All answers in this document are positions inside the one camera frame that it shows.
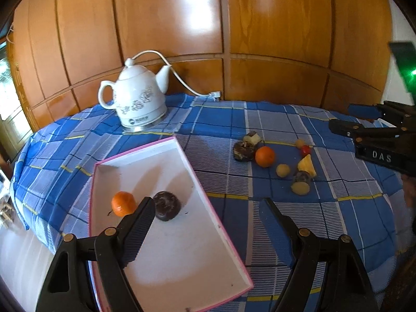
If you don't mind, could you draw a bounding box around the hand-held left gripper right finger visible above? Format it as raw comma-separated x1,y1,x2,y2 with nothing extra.
260,198,379,312

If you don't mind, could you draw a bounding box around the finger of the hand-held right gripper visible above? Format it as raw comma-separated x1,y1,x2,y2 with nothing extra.
329,119,404,144
348,101,416,127

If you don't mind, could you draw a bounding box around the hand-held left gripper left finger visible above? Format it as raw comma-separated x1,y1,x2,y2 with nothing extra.
36,197,157,312

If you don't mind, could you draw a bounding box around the white box with pink rim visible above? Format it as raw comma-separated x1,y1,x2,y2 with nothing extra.
88,136,254,312

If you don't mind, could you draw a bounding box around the small orange tangerine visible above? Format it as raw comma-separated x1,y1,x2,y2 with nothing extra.
111,191,137,218

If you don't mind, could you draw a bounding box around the dark chocolate donut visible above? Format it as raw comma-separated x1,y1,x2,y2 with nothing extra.
153,191,181,222

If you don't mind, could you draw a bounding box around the large orange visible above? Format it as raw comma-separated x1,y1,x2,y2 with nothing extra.
255,146,276,168

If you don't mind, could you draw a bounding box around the blue plaid tablecloth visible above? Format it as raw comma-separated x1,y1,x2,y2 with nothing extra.
10,93,407,303

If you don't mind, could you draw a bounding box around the dark brown round fruit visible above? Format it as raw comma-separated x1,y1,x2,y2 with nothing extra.
233,141,255,162

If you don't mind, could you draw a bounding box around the metal clutter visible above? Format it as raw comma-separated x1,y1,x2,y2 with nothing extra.
0,198,15,231

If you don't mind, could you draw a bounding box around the white floral electric kettle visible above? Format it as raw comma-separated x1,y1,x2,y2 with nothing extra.
98,58,172,134

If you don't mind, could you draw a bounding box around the window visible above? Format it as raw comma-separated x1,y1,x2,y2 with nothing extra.
0,39,17,118

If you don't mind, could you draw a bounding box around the white kettle power cable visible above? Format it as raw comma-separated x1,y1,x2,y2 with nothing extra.
130,50,216,98

